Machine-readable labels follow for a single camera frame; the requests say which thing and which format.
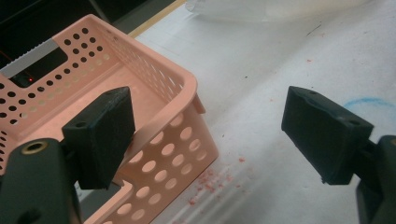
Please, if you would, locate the black device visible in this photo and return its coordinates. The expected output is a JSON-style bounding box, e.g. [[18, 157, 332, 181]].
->
[[8, 47, 69, 89]]

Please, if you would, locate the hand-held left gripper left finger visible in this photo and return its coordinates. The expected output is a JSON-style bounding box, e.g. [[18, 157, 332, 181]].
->
[[61, 86, 136, 190]]

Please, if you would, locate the white smiley plastic bag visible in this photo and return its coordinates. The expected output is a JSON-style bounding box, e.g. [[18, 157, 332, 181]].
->
[[185, 0, 373, 23]]

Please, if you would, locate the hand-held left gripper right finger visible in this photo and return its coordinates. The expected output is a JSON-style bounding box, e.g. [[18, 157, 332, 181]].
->
[[281, 86, 375, 186]]

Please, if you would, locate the grey toothed strip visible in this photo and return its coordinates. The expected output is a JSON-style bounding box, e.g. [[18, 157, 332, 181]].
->
[[0, 38, 60, 79]]

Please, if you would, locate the pink perforated plastic basket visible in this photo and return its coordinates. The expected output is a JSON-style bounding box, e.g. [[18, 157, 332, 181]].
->
[[0, 13, 219, 224]]

